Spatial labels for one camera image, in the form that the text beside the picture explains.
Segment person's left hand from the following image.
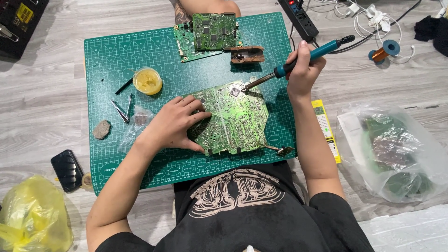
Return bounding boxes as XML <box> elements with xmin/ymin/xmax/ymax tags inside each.
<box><xmin>140</xmin><ymin>94</ymin><xmax>213</xmax><ymax>155</ymax></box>

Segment person's right hand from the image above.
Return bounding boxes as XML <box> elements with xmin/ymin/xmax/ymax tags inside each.
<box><xmin>285</xmin><ymin>40</ymin><xmax>328</xmax><ymax>103</ymax></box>

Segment teal soldering iron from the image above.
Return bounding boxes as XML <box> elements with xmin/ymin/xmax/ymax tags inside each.
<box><xmin>241</xmin><ymin>35</ymin><xmax>356</xmax><ymax>94</ymax></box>

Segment large green circuit board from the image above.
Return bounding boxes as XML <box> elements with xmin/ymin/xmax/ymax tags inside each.
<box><xmin>182</xmin><ymin>80</ymin><xmax>270</xmax><ymax>157</ymax></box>

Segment small clear plastic bag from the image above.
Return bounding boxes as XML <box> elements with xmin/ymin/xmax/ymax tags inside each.
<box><xmin>118</xmin><ymin>105</ymin><xmax>155</xmax><ymax>153</ymax></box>

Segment metal tweezers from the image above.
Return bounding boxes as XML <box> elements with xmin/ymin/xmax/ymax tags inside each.
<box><xmin>125</xmin><ymin>93</ymin><xmax>134</xmax><ymax>119</ymax></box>
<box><xmin>110</xmin><ymin>100</ymin><xmax>130</xmax><ymax>124</ymax></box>

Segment yellow flux tin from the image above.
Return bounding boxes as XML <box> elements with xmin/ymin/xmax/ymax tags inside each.
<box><xmin>132</xmin><ymin>67</ymin><xmax>163</xmax><ymax>96</ymax></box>

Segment yellow packet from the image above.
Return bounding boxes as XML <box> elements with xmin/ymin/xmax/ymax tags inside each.
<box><xmin>311</xmin><ymin>99</ymin><xmax>342</xmax><ymax>164</ymax></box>

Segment black pointed tool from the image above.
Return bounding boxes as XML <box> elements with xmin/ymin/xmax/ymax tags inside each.
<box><xmin>115</xmin><ymin>78</ymin><xmax>134</xmax><ymax>96</ymax></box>

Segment black power strip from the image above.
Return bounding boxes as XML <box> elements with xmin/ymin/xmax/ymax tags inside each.
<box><xmin>277</xmin><ymin>0</ymin><xmax>320</xmax><ymax>43</ymax></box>

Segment brown wooden soldering stand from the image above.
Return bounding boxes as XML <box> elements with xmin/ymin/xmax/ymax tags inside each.
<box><xmin>224</xmin><ymin>45</ymin><xmax>265</xmax><ymax>65</ymax></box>

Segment grey stone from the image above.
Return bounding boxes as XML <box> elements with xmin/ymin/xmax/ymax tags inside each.
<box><xmin>92</xmin><ymin>120</ymin><xmax>112</xmax><ymax>140</ymax></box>

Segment light green circuit board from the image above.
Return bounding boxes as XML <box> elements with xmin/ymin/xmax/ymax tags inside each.
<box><xmin>173</xmin><ymin>22</ymin><xmax>224</xmax><ymax>63</ymax></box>

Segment green cutting mat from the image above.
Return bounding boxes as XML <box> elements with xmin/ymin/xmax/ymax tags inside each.
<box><xmin>83</xmin><ymin>11</ymin><xmax>298</xmax><ymax>196</ymax></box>

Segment clear tape roll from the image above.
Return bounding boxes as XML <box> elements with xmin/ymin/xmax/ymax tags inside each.
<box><xmin>81</xmin><ymin>171</ymin><xmax>94</xmax><ymax>192</ymax></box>

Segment dark green circuit board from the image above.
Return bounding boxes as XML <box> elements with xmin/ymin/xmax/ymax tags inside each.
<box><xmin>192</xmin><ymin>13</ymin><xmax>243</xmax><ymax>52</ymax></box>

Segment black phone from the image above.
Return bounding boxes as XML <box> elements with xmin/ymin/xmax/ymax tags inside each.
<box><xmin>50</xmin><ymin>149</ymin><xmax>84</xmax><ymax>193</ymax></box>

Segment large clear plastic bag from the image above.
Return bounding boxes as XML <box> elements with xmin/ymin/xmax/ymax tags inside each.
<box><xmin>335</xmin><ymin>103</ymin><xmax>448</xmax><ymax>203</ymax></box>

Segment person's black printed shirt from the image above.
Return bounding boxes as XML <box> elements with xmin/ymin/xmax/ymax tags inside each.
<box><xmin>94</xmin><ymin>160</ymin><xmax>375</xmax><ymax>252</ymax></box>

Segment black cloth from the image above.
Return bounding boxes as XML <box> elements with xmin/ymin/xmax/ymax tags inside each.
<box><xmin>414</xmin><ymin>15</ymin><xmax>448</xmax><ymax>57</ymax></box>

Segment yellow plastic bag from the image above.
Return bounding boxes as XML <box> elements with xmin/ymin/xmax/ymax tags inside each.
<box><xmin>0</xmin><ymin>175</ymin><xmax>74</xmax><ymax>252</ymax></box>

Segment black tool case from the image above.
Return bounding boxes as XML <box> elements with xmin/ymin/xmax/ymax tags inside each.
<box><xmin>0</xmin><ymin>0</ymin><xmax>50</xmax><ymax>60</ymax></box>

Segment white sheet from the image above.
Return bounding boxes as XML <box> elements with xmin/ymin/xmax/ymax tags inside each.
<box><xmin>357</xmin><ymin>204</ymin><xmax>448</xmax><ymax>252</ymax></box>

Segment blue copper wire spool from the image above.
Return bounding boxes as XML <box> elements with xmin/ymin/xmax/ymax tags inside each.
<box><xmin>368</xmin><ymin>39</ymin><xmax>401</xmax><ymax>66</ymax></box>

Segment white charger cables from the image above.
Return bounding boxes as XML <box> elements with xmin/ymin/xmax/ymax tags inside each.
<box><xmin>308</xmin><ymin>0</ymin><xmax>417</xmax><ymax>65</ymax></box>

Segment black soldering iron cable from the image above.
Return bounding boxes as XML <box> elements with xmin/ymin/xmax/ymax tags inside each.
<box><xmin>329</xmin><ymin>0</ymin><xmax>423</xmax><ymax>55</ymax></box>

